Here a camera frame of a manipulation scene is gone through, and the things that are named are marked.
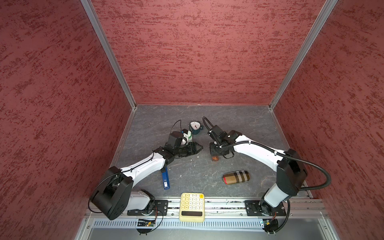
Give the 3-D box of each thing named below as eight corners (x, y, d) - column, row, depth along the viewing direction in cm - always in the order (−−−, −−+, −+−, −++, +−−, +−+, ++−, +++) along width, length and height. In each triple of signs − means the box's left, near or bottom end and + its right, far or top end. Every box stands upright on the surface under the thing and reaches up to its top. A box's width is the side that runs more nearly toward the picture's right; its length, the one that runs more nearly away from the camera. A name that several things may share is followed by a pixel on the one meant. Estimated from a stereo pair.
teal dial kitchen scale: (194, 136, 105) (194, 132, 101) (187, 128, 109) (187, 123, 105) (203, 131, 108) (204, 126, 104) (196, 123, 112) (196, 118, 108)
